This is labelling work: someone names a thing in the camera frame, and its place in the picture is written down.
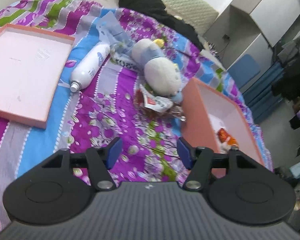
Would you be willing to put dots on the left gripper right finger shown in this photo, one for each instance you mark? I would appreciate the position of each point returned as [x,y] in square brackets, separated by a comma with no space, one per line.
[200,161]

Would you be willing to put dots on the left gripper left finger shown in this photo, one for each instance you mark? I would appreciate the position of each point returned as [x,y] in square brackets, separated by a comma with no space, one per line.
[98,162]

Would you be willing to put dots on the orange clear snack packet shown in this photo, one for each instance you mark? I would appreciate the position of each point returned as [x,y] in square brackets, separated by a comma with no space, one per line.
[226,140]

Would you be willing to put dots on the pink cardboard box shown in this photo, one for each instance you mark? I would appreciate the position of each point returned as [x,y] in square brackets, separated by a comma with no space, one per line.
[207,111]

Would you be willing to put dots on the dark brown snack wrapper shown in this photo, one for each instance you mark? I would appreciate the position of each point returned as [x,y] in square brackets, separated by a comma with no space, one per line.
[174,112]

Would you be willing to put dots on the white red torn packet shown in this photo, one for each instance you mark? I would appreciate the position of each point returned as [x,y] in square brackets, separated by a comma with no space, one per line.
[158,104]

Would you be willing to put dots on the blue curtain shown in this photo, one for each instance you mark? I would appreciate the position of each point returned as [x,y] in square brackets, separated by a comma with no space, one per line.
[259,97]

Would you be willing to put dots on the white blue plush duck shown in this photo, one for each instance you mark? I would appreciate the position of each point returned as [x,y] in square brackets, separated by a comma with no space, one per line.
[161,74]

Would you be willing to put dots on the colourful floral bedspread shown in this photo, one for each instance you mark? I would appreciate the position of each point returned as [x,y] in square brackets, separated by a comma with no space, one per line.
[106,108]

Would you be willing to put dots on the white spray bottle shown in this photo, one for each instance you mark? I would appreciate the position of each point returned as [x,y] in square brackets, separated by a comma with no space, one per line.
[82,76]

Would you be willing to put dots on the blue cushion pad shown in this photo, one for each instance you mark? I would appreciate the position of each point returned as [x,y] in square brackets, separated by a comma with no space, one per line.
[244,70]

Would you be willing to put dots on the pink box lid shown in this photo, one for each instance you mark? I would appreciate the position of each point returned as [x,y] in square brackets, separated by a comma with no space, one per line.
[31,64]

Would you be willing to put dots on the black hanging coat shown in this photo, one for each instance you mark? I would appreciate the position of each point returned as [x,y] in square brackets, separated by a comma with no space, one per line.
[288,86]

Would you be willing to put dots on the light blue wrapping paper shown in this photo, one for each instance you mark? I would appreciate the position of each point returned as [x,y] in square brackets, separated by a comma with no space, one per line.
[111,32]

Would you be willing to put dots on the grey white cabinet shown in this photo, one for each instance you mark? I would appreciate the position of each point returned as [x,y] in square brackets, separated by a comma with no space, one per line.
[252,27]

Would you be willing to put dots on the black clothing pile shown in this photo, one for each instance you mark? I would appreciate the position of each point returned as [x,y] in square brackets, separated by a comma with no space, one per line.
[157,10]

